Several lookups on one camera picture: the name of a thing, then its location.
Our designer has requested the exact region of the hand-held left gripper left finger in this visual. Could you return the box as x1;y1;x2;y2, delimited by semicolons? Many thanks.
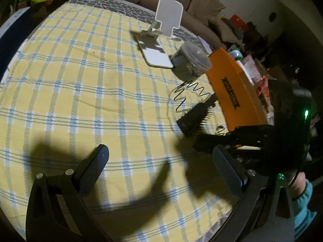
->
25;144;111;242

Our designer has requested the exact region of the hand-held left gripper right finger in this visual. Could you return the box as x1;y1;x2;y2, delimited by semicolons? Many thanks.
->
213;145;296;242

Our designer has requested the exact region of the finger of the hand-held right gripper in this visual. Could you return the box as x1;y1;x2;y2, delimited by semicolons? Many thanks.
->
193;134;238;154
228;125;275;144

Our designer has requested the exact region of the black hairbrush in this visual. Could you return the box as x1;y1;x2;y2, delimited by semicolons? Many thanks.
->
177;93;219;137

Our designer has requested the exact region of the orange cardboard box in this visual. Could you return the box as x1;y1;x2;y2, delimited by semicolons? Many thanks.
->
206;47;274;133

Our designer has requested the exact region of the clear plastic jar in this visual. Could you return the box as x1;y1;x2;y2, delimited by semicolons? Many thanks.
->
172;42;212;82

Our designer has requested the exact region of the white phone stand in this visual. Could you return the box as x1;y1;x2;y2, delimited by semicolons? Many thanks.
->
130;0;183;68

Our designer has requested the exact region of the pile of assorted packets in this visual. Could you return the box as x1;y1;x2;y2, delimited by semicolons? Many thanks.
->
242;53;285;101

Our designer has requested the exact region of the yellow plaid tablecloth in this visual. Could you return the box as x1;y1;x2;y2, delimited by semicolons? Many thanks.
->
0;0;243;242

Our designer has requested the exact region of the red cardboard box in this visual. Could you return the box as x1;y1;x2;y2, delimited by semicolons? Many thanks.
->
228;15;249;31

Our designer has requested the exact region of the blue and white box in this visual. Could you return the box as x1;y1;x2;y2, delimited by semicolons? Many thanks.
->
0;6;32;71

